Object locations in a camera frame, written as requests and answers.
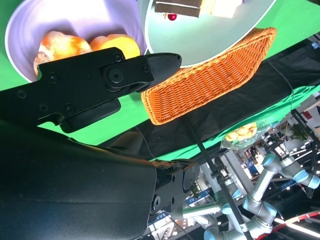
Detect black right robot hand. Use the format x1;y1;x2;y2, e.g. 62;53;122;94
0;46;201;240

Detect chocolate cake slice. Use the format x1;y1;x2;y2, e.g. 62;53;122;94
154;0;202;21

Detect orange white streaked bread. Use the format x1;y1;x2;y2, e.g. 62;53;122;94
33;31;92;76

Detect green potted plant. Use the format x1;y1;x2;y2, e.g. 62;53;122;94
291;123;312;142

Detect orange wicker basket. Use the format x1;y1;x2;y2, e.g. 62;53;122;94
141;26;278;126

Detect red hoop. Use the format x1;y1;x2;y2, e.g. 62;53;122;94
273;211;320;227

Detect thin cable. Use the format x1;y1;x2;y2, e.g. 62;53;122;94
268;59;294;141
134;126;156;161

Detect silver blue-jointed robot arm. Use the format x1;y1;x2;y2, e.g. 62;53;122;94
259;152;320;198
174;172;278;240

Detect black pole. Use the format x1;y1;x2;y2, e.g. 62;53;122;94
184;117;251;240

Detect yellow cake slice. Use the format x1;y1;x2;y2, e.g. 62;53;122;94
199;0;238;20

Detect lavender plate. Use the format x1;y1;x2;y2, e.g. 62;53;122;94
4;0;148;83

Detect plastic bag of bread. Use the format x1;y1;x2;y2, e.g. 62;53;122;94
219;121;266;151

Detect black backdrop cloth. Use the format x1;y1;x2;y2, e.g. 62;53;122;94
99;37;320;161

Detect pale green bowl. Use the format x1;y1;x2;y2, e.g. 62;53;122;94
136;0;278;69

